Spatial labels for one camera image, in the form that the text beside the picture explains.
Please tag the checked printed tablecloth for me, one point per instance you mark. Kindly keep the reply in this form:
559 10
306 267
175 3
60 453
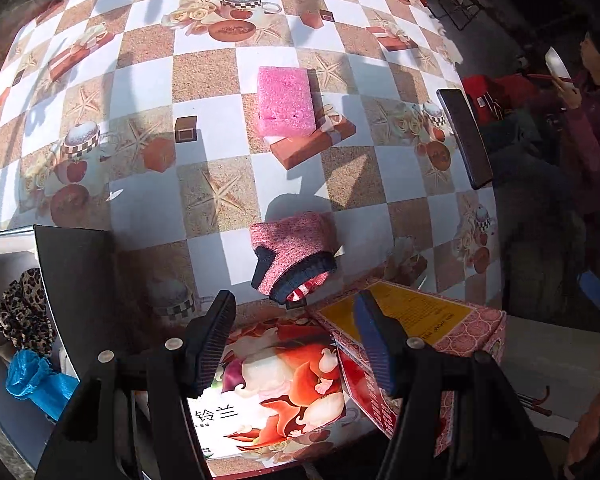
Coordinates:
145 220

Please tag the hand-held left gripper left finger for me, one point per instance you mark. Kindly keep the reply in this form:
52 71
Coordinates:
214 342

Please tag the leopard print cloth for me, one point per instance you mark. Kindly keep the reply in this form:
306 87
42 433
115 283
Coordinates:
25 310

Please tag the bright blue cloth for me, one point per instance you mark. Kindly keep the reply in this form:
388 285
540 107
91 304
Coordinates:
37 382

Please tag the black smartphone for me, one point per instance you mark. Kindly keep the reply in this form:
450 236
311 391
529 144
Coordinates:
467 135

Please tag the floral tissue pack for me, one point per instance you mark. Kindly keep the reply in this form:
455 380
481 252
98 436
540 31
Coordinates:
280 385

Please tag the pink knit sock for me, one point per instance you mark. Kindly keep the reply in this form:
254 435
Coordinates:
290 245

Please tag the red patterned cardboard box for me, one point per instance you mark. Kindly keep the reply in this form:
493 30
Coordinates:
430 310

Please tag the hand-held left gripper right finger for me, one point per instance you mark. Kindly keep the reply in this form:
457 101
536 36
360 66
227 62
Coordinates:
375 340

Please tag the white cardboard box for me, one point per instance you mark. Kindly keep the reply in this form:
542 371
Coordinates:
75 270

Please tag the pink foam sponge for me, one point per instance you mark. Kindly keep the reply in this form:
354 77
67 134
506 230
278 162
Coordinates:
285 100

